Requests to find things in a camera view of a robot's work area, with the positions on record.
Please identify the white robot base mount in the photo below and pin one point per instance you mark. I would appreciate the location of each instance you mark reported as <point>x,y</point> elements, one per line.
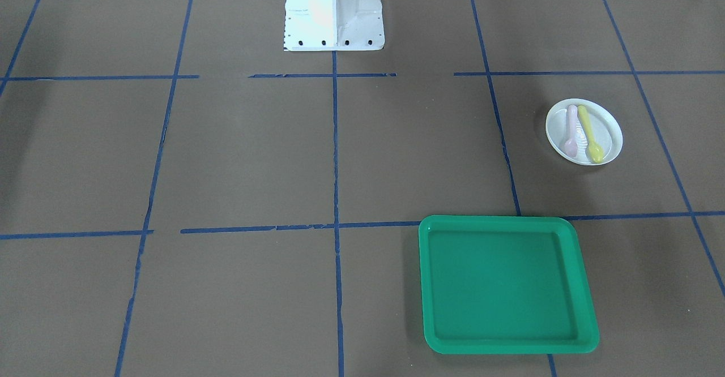
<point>313,25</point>

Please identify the pink plastic spoon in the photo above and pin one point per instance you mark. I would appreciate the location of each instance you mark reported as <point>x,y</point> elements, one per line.
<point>570,146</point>

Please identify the green plastic tray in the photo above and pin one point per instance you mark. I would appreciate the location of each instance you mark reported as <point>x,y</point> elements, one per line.
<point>504,285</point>

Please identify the yellow plastic spoon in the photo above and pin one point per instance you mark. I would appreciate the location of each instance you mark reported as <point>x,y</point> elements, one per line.
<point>594,150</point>

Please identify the white round plate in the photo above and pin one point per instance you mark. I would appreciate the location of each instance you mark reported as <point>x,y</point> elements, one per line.
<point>607,131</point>

